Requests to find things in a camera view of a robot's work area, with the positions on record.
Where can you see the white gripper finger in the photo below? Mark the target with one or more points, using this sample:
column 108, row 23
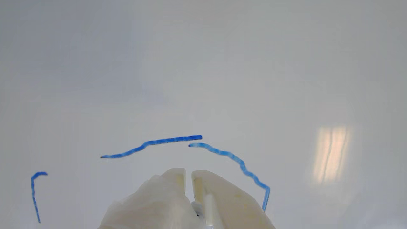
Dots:
column 155, row 203
column 232, row 206

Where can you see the white whiteboard with metal frame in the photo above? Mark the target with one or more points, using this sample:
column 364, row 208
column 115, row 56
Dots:
column 95, row 79

